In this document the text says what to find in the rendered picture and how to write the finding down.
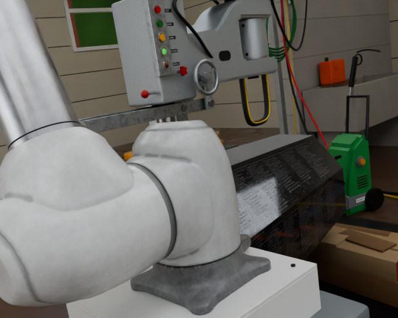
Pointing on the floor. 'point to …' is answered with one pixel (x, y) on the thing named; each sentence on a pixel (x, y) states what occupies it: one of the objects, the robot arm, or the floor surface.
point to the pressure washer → (356, 166)
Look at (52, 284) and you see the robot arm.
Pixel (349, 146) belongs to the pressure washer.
